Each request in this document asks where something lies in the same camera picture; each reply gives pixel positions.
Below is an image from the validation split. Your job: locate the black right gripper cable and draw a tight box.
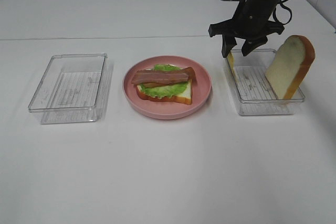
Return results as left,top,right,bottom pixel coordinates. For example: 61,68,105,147
272,0,308,27

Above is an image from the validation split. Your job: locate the yellow cheese slice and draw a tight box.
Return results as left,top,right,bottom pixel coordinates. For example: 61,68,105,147
227,52,237,82

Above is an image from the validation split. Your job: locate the bacon strip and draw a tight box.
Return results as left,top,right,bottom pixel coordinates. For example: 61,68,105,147
142,67,197,88
131,70,189,84

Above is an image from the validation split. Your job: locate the right clear plastic tray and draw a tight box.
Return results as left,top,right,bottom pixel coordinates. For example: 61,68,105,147
225,49,305,116

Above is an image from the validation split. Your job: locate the green lettuce leaf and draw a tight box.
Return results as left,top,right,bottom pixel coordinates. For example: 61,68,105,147
136,80,192,99

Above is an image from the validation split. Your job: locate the left clear plastic tray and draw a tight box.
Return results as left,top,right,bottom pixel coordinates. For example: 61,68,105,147
28,53,113,124

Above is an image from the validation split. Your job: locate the pink round plate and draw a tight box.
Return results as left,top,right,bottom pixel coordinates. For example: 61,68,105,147
123,56,212,120

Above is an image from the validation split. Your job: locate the clear plastic tray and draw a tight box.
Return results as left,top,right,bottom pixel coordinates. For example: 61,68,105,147
225,49,305,116
28,53,113,124

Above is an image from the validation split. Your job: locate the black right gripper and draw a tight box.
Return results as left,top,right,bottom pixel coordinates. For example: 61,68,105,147
208,0,279,58

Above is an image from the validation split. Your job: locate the bread slice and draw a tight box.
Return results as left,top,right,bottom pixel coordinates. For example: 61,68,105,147
131,64,196,105
265,35,315,100

